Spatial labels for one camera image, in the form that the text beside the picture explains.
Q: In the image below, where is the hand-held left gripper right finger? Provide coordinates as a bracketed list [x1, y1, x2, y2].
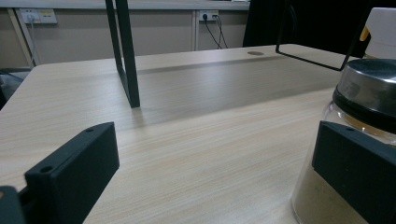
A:
[311, 119, 396, 224]

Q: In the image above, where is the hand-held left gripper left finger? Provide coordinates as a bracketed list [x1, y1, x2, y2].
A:
[23, 121, 120, 224]

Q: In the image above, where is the glass jar with steel lid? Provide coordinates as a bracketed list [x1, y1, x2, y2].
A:
[290, 58, 396, 224]

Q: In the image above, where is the black metal shelf rack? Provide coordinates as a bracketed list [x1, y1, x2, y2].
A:
[105, 0, 373, 109]

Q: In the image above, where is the white-capped amber bottle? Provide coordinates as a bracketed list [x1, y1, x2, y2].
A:
[359, 7, 396, 60]

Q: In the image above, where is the black curtain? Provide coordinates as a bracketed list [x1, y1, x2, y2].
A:
[242, 0, 396, 59]

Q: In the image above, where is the white power cable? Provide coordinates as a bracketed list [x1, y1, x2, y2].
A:
[28, 17, 42, 66]

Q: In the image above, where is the white wall socket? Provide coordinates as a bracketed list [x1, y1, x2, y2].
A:
[19, 8, 58, 25]
[199, 9, 219, 22]

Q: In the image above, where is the black power cable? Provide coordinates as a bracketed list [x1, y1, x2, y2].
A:
[214, 14, 229, 49]
[204, 15, 223, 50]

